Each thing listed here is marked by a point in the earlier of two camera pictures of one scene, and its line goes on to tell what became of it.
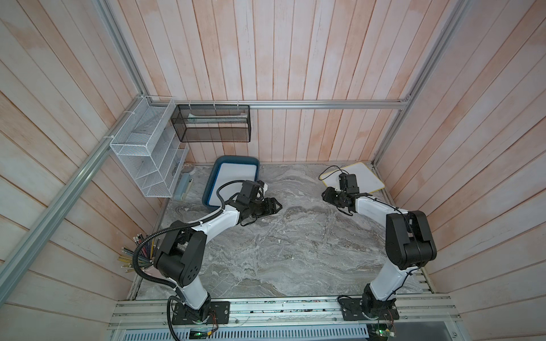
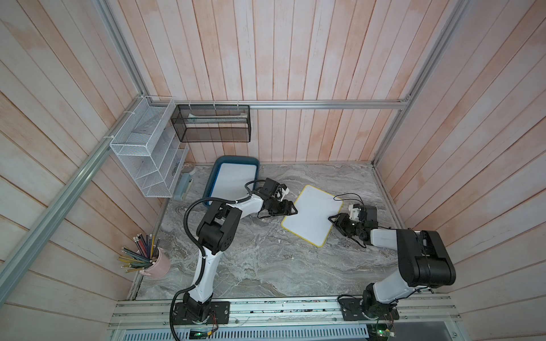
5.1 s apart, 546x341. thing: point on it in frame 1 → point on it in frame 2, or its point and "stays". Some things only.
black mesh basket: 212,123 stays
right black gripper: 328,195 → 340,222
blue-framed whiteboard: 225,181 stays
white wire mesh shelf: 148,145 stays
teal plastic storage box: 229,168 stays
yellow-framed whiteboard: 365,180 → 314,207
